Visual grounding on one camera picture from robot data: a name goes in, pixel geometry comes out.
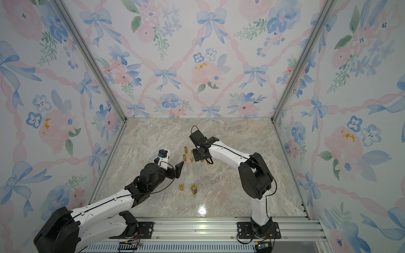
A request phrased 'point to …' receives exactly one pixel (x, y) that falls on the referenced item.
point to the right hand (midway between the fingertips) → (200, 154)
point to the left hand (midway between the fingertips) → (176, 159)
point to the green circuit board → (263, 246)
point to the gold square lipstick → (194, 190)
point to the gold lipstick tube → (184, 158)
